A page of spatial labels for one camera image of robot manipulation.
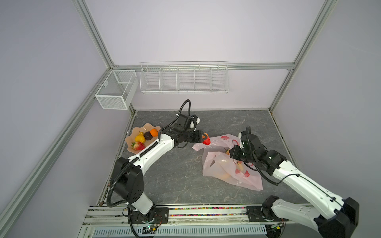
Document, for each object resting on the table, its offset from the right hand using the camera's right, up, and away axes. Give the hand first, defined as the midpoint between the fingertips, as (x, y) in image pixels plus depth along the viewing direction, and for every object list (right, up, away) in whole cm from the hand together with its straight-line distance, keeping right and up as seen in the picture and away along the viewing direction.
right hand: (228, 149), depth 77 cm
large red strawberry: (-11, +5, +4) cm, 13 cm away
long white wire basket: (-25, +45, +20) cm, 55 cm away
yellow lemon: (-54, +4, +19) cm, 57 cm away
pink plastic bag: (-6, -6, -4) cm, 9 cm away
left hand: (-13, +6, +4) cm, 14 cm away
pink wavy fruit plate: (-61, +4, +21) cm, 65 cm away
